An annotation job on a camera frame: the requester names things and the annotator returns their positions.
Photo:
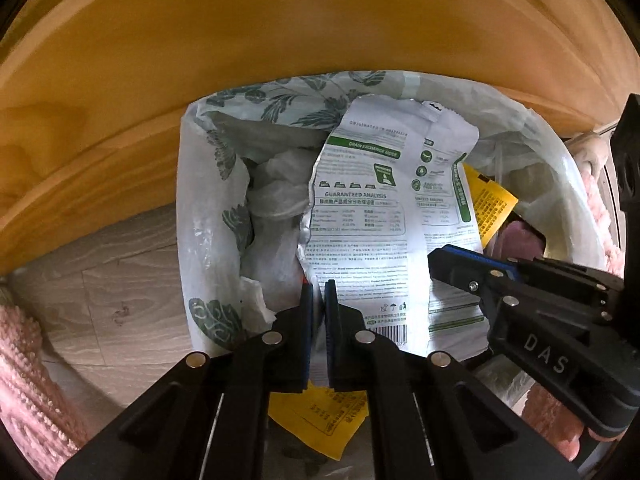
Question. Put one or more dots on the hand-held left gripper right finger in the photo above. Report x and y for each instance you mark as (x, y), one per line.
(330, 330)

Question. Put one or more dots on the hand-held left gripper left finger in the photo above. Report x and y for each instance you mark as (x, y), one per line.
(306, 330)

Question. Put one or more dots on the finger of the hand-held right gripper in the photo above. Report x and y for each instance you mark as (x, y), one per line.
(475, 272)
(570, 282)

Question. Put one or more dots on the purple cloth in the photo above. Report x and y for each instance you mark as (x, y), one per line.
(520, 242)

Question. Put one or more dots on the white pouch with green print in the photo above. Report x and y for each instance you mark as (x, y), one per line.
(370, 220)

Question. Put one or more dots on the leaf print white trash bag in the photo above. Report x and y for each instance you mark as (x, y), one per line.
(210, 210)

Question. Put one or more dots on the wooden bed frame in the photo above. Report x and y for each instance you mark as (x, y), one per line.
(250, 35)

